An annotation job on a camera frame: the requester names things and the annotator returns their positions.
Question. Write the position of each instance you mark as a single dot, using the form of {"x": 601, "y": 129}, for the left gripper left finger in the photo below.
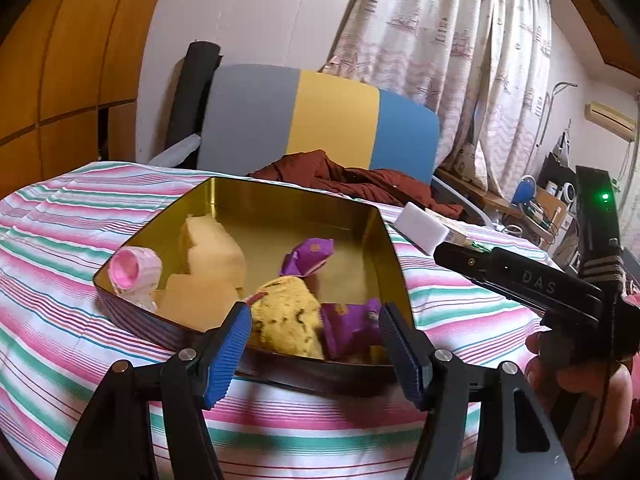
{"x": 113, "y": 438}

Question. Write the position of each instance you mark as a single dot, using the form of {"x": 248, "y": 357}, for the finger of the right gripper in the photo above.
{"x": 474, "y": 264}

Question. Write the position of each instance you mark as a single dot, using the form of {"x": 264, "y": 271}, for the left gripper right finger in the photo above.
{"x": 515, "y": 438}

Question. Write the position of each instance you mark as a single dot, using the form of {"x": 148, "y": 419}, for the purple snack packet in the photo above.
{"x": 307, "y": 258}
{"x": 350, "y": 329}

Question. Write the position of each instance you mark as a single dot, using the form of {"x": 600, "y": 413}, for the yellow sponge block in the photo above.
{"x": 211, "y": 251}
{"x": 195, "y": 302}

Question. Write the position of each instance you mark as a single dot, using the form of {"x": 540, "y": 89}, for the yellow patterned snack bag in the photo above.
{"x": 286, "y": 319}

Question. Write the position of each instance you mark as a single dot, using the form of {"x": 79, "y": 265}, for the person's right hand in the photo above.
{"x": 602, "y": 441}

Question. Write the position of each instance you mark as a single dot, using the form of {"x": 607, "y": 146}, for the cream cardboard box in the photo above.
{"x": 458, "y": 234}

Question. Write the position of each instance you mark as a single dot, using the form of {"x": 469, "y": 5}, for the wooden side desk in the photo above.
{"x": 514, "y": 217}

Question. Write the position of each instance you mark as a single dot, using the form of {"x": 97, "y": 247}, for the white rectangular sponge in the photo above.
{"x": 420, "y": 228}

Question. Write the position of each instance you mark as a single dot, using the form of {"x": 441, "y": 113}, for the blue round object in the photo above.
{"x": 525, "y": 191}

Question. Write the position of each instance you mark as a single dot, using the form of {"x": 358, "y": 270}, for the gold metal tin box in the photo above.
{"x": 268, "y": 221}

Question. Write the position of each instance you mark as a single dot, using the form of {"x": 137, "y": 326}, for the white air conditioner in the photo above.
{"x": 612, "y": 120}

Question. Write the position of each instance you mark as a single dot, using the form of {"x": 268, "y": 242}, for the dark red jacket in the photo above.
{"x": 385, "y": 186}

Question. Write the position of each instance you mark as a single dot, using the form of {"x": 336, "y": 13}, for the striped pink green tablecloth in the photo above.
{"x": 56, "y": 344}

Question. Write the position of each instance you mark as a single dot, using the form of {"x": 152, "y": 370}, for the patterned beige curtain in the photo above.
{"x": 481, "y": 65}

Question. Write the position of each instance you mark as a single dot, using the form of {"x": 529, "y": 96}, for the grey yellow blue chair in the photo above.
{"x": 255, "y": 114}

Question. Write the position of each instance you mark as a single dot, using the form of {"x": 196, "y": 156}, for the black rolled mat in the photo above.
{"x": 196, "y": 75}

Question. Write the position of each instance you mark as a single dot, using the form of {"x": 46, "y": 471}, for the wooden wardrobe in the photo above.
{"x": 70, "y": 72}

